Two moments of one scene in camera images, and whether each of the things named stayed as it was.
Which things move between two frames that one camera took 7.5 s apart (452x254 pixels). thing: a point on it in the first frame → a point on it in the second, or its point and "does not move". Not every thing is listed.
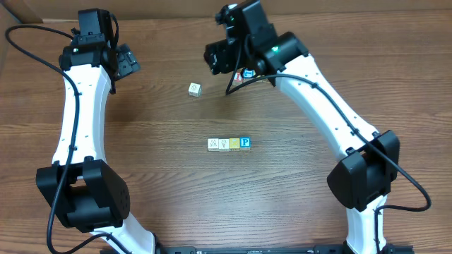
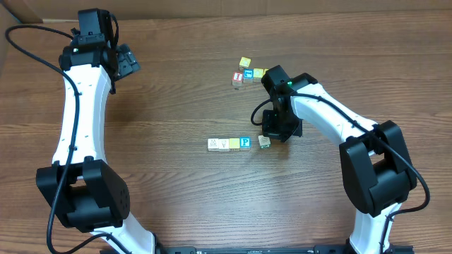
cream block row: x=224 y=144 does not move
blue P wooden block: x=245 y=142 does not move
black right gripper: x=215 y=58 → x=280 y=130
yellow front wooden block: x=234 y=144 does not move
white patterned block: x=195 y=89 → x=265 y=142
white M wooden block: x=212 y=144 does not move
